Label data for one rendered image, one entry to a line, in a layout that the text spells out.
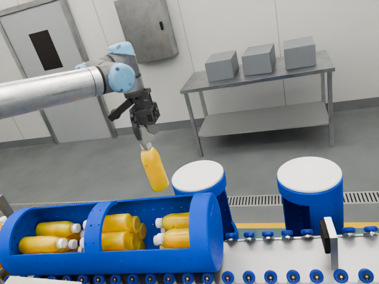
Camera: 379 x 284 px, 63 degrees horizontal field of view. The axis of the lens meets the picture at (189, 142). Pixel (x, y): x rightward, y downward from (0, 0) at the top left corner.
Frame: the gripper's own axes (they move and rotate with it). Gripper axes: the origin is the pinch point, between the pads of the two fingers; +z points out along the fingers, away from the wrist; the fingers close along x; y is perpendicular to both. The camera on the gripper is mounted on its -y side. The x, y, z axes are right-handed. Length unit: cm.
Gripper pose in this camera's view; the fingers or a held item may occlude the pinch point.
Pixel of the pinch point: (145, 143)
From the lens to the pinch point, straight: 112.3
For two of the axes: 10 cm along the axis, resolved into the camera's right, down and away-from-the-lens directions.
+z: 2.2, 8.7, 4.4
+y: 9.6, -1.2, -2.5
